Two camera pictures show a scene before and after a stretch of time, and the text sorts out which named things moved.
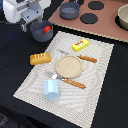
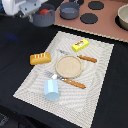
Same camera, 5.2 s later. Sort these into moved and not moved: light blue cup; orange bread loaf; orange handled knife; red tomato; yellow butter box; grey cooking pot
Moved: grey cooking pot; red tomato
Not moved: orange handled knife; orange bread loaf; yellow butter box; light blue cup
